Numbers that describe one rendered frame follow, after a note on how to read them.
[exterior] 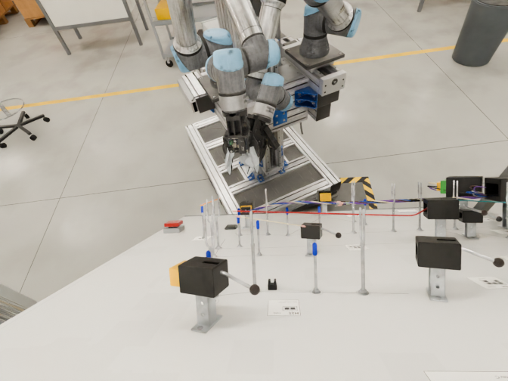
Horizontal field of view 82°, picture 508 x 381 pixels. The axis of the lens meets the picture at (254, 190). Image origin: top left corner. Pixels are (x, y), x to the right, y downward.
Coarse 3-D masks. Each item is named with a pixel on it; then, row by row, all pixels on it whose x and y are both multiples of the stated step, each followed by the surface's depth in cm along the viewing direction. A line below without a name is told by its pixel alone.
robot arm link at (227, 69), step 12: (228, 48) 76; (216, 60) 74; (228, 60) 73; (240, 60) 75; (216, 72) 76; (228, 72) 74; (240, 72) 76; (228, 84) 76; (240, 84) 77; (228, 96) 77
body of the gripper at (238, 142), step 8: (224, 112) 81; (240, 112) 80; (232, 120) 79; (240, 120) 81; (232, 128) 83; (240, 128) 81; (248, 128) 87; (224, 136) 83; (232, 136) 81; (240, 136) 81; (248, 136) 83; (224, 144) 83; (232, 144) 83; (240, 144) 83; (248, 144) 82; (232, 152) 86; (240, 152) 84; (248, 152) 83
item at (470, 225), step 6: (462, 210) 76; (468, 210) 75; (480, 210) 74; (462, 216) 76; (468, 216) 75; (474, 216) 75; (480, 216) 74; (492, 216) 75; (498, 216) 74; (468, 222) 75; (474, 222) 75; (480, 222) 74; (468, 228) 76; (474, 228) 76; (462, 234) 79; (468, 234) 76; (474, 234) 76
